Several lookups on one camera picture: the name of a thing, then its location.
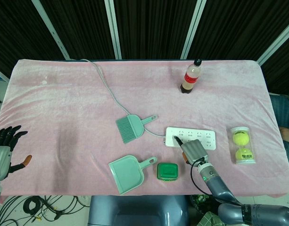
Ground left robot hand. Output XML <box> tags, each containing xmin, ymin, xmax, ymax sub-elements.
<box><xmin>0</xmin><ymin>125</ymin><xmax>33</xmax><ymax>181</ymax></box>

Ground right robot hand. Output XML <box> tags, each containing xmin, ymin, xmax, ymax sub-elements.
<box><xmin>173</xmin><ymin>136</ymin><xmax>209</xmax><ymax>165</ymax></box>

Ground white power strip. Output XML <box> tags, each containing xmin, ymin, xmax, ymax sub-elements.
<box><xmin>162</xmin><ymin>127</ymin><xmax>217</xmax><ymax>151</ymax></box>

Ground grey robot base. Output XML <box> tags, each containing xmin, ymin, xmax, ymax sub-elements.
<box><xmin>87</xmin><ymin>194</ymin><xmax>189</xmax><ymax>226</ymax></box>

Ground teal hand brush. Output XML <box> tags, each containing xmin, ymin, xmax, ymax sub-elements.
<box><xmin>115</xmin><ymin>114</ymin><xmax>158</xmax><ymax>144</ymax></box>

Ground green lidded plastic box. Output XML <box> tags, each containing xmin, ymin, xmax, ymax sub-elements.
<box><xmin>157</xmin><ymin>162</ymin><xmax>179</xmax><ymax>182</ymax></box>

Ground clear tennis ball tube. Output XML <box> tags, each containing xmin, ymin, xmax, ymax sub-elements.
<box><xmin>230</xmin><ymin>126</ymin><xmax>256</xmax><ymax>165</ymax></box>

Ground teal dustpan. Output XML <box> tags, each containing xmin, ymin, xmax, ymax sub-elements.
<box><xmin>108</xmin><ymin>154</ymin><xmax>157</xmax><ymax>196</ymax></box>

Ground green checkered cloth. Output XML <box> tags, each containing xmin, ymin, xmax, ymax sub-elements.
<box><xmin>198</xmin><ymin>211</ymin><xmax>223</xmax><ymax>226</ymax></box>

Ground cola plastic bottle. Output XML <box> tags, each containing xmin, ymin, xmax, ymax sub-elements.
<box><xmin>179</xmin><ymin>58</ymin><xmax>202</xmax><ymax>95</ymax></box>

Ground pink table cloth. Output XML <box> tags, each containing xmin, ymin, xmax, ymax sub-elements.
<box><xmin>0</xmin><ymin>58</ymin><xmax>289</xmax><ymax>198</ymax></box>

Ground person in jeans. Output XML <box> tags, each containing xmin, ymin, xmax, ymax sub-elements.
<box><xmin>269</xmin><ymin>89</ymin><xmax>289</xmax><ymax>151</ymax></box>

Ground black floor cables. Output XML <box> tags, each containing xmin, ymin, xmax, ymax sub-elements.
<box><xmin>0</xmin><ymin>194</ymin><xmax>91</xmax><ymax>223</ymax></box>

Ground grey power cable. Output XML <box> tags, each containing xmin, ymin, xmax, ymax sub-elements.
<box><xmin>79</xmin><ymin>58</ymin><xmax>166</xmax><ymax>137</ymax></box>

